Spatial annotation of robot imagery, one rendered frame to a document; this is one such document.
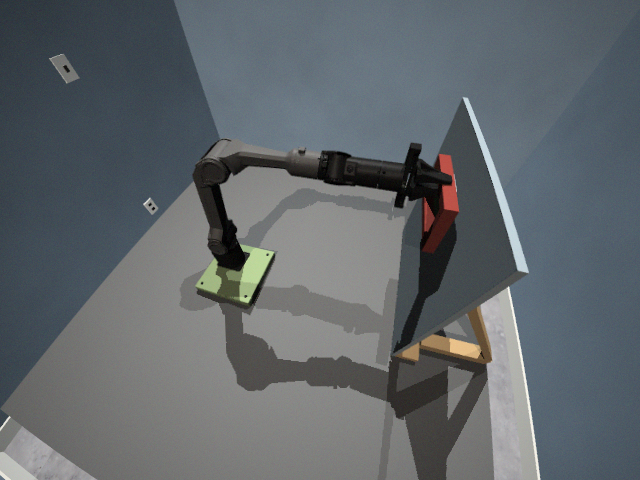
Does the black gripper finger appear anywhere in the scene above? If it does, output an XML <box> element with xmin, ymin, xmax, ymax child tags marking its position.
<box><xmin>411</xmin><ymin>158</ymin><xmax>453</xmax><ymax>185</ymax></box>
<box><xmin>405</xmin><ymin>178</ymin><xmax>439</xmax><ymax>201</ymax></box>

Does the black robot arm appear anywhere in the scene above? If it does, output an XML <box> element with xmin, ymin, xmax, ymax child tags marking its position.
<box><xmin>192</xmin><ymin>138</ymin><xmax>382</xmax><ymax>271</ymax></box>

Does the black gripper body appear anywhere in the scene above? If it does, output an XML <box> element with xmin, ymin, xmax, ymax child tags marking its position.
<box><xmin>377</xmin><ymin>143</ymin><xmax>422</xmax><ymax>209</ymax></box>

